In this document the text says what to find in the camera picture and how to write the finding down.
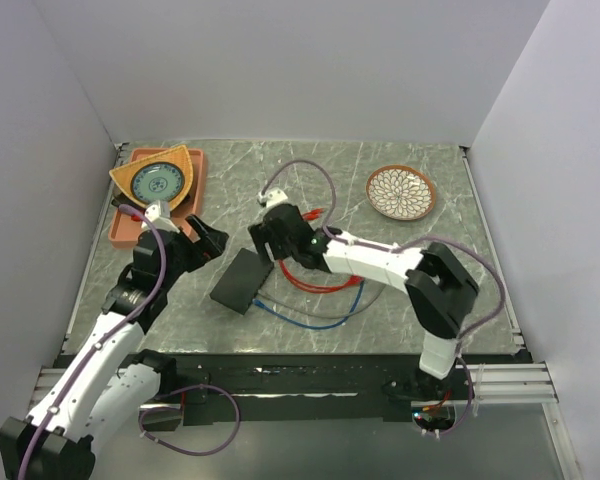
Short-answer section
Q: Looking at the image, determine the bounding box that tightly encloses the black network switch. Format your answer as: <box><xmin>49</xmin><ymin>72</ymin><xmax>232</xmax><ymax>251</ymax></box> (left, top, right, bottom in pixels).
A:
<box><xmin>210</xmin><ymin>248</ymin><xmax>273</xmax><ymax>315</ymax></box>

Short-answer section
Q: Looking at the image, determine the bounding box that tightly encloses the blue ethernet cable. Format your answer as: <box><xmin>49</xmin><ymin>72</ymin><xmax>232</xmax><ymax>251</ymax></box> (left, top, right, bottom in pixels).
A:
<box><xmin>254</xmin><ymin>282</ymin><xmax>366</xmax><ymax>330</ymax></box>

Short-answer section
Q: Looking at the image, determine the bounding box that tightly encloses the grey ethernet cable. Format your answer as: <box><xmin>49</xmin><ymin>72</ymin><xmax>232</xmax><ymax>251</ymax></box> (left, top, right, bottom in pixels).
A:
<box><xmin>259</xmin><ymin>284</ymin><xmax>385</xmax><ymax>321</ymax></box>

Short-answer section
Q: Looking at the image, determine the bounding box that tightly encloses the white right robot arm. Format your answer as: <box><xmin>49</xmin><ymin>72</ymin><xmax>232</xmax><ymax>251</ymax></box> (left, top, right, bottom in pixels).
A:
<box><xmin>248</xmin><ymin>204</ymin><xmax>479</xmax><ymax>399</ymax></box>

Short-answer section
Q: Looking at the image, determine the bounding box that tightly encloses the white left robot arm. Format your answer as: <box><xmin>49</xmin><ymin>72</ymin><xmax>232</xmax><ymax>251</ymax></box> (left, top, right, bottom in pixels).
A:
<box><xmin>0</xmin><ymin>215</ymin><xmax>229</xmax><ymax>479</ymax></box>

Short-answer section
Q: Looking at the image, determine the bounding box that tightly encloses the pink plastic tray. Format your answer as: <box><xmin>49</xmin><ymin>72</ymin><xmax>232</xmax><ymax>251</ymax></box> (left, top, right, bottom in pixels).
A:
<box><xmin>108</xmin><ymin>145</ymin><xmax>207</xmax><ymax>249</ymax></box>

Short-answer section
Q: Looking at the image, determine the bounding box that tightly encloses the blue patterned round plate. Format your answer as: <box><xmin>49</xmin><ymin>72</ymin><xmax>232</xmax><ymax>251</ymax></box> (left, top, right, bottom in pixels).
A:
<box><xmin>131</xmin><ymin>162</ymin><xmax>185</xmax><ymax>204</ymax></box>

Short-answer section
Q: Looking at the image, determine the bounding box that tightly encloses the dark dish under basket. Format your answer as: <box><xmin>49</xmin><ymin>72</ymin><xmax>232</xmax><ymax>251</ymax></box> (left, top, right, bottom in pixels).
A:
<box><xmin>111</xmin><ymin>185</ymin><xmax>145</xmax><ymax>211</ymax></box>

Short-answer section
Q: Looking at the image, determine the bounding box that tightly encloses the woven triangular basket plate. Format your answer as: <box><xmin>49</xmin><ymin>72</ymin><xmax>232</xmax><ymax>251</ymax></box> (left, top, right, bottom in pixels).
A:
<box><xmin>109</xmin><ymin>145</ymin><xmax>194</xmax><ymax>211</ymax></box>

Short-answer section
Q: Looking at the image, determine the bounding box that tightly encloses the floral patterned plate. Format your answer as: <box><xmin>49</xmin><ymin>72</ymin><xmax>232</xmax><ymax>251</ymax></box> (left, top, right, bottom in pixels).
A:
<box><xmin>366</xmin><ymin>165</ymin><xmax>436</xmax><ymax>221</ymax></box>

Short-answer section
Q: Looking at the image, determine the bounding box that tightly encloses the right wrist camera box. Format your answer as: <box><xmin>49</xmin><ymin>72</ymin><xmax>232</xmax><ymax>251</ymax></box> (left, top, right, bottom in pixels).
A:
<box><xmin>257</xmin><ymin>187</ymin><xmax>288</xmax><ymax>209</ymax></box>

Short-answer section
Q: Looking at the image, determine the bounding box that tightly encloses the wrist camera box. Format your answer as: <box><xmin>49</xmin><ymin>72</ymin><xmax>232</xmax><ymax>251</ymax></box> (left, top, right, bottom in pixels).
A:
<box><xmin>125</xmin><ymin>200</ymin><xmax>179</xmax><ymax>232</ymax></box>
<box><xmin>257</xmin><ymin>187</ymin><xmax>288</xmax><ymax>209</ymax></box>

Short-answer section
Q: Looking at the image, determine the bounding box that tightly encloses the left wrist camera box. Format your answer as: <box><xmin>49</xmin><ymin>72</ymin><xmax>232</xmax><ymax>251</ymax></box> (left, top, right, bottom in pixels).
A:
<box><xmin>125</xmin><ymin>200</ymin><xmax>179</xmax><ymax>232</ymax></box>

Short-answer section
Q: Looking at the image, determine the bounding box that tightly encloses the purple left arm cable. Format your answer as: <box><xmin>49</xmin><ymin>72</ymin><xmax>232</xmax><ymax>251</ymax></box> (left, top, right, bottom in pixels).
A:
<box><xmin>17</xmin><ymin>203</ymin><xmax>170</xmax><ymax>480</ymax></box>

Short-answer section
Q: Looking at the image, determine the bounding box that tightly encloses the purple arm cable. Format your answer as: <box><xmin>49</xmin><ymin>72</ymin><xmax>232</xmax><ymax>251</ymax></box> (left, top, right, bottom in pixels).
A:
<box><xmin>259</xmin><ymin>159</ymin><xmax>506</xmax><ymax>351</ymax></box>
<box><xmin>17</xmin><ymin>203</ymin><xmax>170</xmax><ymax>480</ymax></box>

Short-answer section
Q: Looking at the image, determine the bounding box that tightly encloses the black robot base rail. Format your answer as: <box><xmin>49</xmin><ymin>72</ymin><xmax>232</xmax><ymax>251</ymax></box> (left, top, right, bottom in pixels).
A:
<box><xmin>161</xmin><ymin>354</ymin><xmax>473</xmax><ymax>426</ymax></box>

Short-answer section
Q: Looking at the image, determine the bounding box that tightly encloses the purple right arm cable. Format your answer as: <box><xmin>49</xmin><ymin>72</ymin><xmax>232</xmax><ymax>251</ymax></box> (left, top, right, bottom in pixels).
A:
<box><xmin>259</xmin><ymin>159</ymin><xmax>506</xmax><ymax>351</ymax></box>

